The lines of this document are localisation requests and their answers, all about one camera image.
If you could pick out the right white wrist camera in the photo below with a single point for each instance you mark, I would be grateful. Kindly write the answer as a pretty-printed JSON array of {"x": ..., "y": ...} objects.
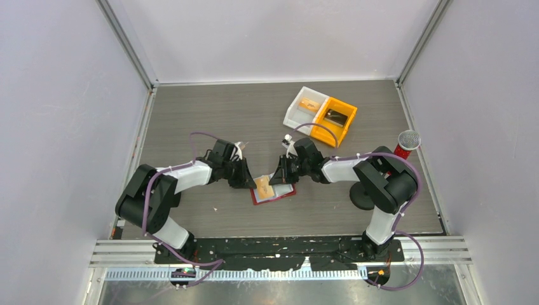
[{"x": 288, "y": 143}]

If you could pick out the white plastic bin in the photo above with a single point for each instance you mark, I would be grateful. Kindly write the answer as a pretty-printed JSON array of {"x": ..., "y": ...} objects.
[{"x": 296, "y": 115}]

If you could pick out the aluminium front rail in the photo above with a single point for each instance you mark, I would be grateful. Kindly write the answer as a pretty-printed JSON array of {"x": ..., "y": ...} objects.
[{"x": 130, "y": 260}]

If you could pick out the orange credit card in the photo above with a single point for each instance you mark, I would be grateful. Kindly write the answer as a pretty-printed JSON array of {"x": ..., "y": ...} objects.
[{"x": 264, "y": 190}]

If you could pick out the red card holder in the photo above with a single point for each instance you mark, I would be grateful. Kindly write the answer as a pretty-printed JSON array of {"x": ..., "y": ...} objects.
[{"x": 281, "y": 191}]

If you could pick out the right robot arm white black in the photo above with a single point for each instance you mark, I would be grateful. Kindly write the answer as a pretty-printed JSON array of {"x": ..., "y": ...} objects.
[{"x": 383, "y": 183}]

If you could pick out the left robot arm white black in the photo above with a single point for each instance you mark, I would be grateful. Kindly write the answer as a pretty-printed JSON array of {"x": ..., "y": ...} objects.
[{"x": 152, "y": 192}]

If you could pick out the orange card in white bin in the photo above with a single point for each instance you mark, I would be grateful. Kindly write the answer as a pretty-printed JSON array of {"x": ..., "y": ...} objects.
[{"x": 309, "y": 105}]

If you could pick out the black card in orange bin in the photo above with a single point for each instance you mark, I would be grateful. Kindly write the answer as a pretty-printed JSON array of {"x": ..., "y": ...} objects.
[{"x": 336, "y": 118}]

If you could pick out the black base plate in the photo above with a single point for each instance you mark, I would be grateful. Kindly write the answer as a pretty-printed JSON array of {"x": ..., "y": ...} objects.
[{"x": 324, "y": 253}]

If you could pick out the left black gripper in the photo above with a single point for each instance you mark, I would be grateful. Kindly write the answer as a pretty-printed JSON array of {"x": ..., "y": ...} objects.
[{"x": 245, "y": 180}]

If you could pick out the orange plastic bin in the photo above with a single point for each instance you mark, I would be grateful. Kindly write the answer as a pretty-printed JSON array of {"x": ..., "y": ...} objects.
[{"x": 328, "y": 133}]

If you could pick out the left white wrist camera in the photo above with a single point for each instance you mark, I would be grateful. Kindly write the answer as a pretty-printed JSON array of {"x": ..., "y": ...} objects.
[{"x": 239, "y": 146}]

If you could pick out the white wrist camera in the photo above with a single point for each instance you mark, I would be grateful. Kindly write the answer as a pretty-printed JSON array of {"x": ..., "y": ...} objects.
[
  {"x": 288, "y": 143},
  {"x": 239, "y": 146}
]

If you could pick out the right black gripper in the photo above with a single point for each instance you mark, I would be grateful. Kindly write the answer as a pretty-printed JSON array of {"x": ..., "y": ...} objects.
[{"x": 282, "y": 175}]

